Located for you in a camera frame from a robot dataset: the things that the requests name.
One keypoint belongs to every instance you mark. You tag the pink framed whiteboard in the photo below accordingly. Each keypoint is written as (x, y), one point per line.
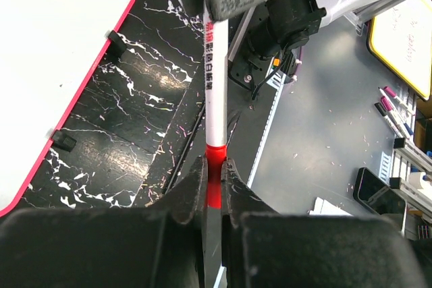
(49, 50)

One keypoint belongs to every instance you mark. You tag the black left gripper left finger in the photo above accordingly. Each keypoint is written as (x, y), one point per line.
(161, 245)

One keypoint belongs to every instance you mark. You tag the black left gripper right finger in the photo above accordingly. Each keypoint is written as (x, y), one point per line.
(262, 248)

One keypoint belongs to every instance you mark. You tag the purple capped marker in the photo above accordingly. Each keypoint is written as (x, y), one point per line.
(393, 118)
(391, 94)

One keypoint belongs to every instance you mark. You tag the yellow framed whiteboard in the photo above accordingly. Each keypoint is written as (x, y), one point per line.
(401, 39)

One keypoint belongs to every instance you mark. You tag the black smartphone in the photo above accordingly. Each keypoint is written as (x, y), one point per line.
(375, 195)

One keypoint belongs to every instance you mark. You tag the red marker cap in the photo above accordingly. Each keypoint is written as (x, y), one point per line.
(215, 159)

